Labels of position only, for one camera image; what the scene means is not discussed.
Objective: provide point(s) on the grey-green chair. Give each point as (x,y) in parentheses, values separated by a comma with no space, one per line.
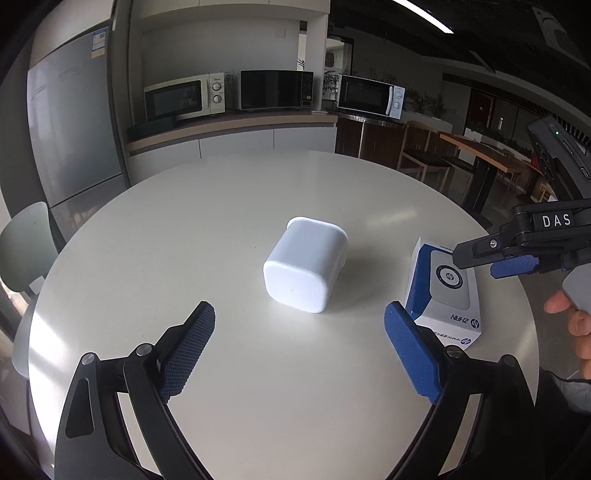
(23,337)
(25,249)

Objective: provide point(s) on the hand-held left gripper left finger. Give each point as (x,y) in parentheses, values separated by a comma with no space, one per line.
(189,350)

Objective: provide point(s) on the cream microwave with knobs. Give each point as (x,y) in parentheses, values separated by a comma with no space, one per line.
(180,99)

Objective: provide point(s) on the white kitchen counter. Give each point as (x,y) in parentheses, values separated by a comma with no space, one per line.
(231,138)

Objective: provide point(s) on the ceiling light strip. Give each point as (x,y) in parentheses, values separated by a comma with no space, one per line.
(422,14)

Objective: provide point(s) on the person's right hand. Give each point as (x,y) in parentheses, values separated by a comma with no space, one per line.
(579,327)

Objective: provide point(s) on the wooden dining table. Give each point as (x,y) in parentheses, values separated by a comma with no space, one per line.
(485,150)

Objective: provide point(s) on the wooden chair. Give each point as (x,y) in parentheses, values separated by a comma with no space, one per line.
(422,152)

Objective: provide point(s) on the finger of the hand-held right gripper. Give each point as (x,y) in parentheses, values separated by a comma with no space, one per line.
(515,266)
(482,251)

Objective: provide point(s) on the white square plastic container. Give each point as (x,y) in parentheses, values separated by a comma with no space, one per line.
(300,267)

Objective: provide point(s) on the grey refrigerator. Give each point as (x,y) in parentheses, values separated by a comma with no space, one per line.
(74,138)

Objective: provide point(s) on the person's right forearm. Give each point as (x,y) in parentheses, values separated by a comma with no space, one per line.
(568,401)

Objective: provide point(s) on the white and blue box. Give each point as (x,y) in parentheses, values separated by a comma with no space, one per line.
(443,286)

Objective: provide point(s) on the white microwave with black door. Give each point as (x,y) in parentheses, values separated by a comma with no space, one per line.
(364,97)

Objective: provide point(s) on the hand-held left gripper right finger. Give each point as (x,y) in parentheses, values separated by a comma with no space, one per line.
(411,350)

